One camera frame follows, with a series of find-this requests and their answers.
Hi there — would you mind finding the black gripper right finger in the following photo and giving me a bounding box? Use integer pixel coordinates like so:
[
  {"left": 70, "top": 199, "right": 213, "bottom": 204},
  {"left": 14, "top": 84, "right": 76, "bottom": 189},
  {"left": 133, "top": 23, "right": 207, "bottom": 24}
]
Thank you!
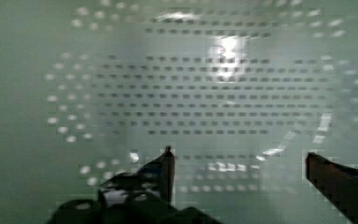
[{"left": 305, "top": 152, "right": 358, "bottom": 224}]

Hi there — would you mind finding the green plastic strainer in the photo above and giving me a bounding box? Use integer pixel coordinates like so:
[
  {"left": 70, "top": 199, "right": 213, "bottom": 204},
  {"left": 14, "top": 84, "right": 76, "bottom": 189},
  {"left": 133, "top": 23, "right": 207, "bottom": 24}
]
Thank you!
[{"left": 0, "top": 0, "right": 358, "bottom": 224}]

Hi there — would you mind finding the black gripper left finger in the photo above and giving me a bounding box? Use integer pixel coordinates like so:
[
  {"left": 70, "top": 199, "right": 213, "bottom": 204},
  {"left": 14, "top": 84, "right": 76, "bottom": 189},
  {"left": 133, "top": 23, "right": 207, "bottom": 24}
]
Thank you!
[{"left": 98, "top": 146, "right": 175, "bottom": 205}]

